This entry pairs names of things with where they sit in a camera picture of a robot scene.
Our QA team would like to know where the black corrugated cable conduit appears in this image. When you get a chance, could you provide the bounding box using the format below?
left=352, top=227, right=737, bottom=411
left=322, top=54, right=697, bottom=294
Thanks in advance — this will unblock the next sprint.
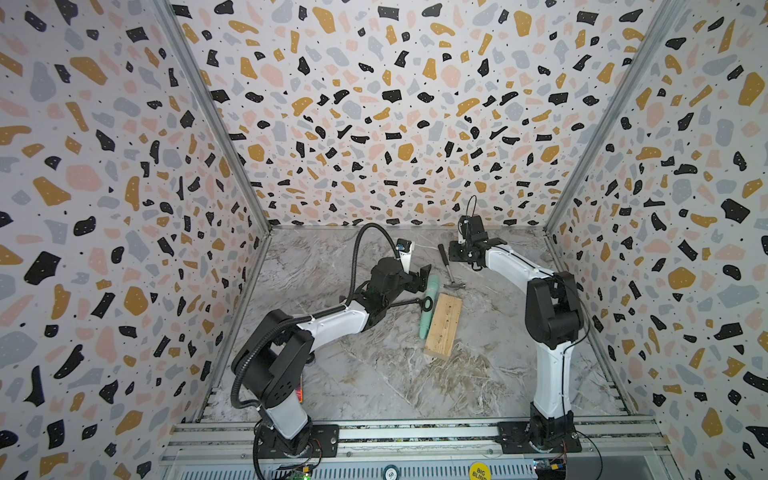
left=230, top=223, right=402, bottom=410

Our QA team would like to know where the yellow round sticker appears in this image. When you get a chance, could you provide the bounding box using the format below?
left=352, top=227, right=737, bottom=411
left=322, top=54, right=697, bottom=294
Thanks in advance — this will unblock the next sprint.
left=468, top=462, right=492, bottom=480

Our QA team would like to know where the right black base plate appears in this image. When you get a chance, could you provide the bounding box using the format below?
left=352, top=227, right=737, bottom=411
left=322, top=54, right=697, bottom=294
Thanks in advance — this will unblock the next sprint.
left=496, top=416, right=583, bottom=454

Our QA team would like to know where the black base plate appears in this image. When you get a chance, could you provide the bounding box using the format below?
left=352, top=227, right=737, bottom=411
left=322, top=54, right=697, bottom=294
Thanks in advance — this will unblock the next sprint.
left=496, top=416, right=583, bottom=454
left=253, top=422, right=340, bottom=459

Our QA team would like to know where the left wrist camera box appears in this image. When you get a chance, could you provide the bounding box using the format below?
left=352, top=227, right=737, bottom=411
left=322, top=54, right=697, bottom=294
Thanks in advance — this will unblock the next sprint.
left=395, top=238, right=413, bottom=258

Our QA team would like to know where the aluminium rail frame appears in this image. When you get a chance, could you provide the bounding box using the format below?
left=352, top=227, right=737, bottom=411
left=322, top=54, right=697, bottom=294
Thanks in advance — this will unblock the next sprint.
left=159, top=416, right=682, bottom=479

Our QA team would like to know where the wooden plank block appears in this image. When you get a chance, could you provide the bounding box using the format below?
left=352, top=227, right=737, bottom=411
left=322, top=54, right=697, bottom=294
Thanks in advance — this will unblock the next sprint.
left=424, top=293, right=463, bottom=360

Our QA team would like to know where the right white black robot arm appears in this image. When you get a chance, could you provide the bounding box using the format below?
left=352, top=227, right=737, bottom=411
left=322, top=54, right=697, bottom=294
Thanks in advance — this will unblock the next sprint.
left=445, top=215, right=584, bottom=423

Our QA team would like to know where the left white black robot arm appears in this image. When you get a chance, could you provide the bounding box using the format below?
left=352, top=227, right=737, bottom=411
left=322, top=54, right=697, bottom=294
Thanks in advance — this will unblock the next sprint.
left=230, top=257, right=433, bottom=445

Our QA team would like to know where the black disc stand rod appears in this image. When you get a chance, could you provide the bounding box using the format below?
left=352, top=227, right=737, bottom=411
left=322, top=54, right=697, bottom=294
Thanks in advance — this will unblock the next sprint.
left=388, top=296, right=434, bottom=313

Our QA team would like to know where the mint green handle tool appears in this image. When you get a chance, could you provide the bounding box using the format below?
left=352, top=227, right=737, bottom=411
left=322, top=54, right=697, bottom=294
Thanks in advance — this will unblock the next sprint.
left=419, top=274, right=440, bottom=340

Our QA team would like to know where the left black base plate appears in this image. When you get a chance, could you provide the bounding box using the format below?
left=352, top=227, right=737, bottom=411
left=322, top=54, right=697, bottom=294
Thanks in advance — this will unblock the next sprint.
left=253, top=422, right=340, bottom=459

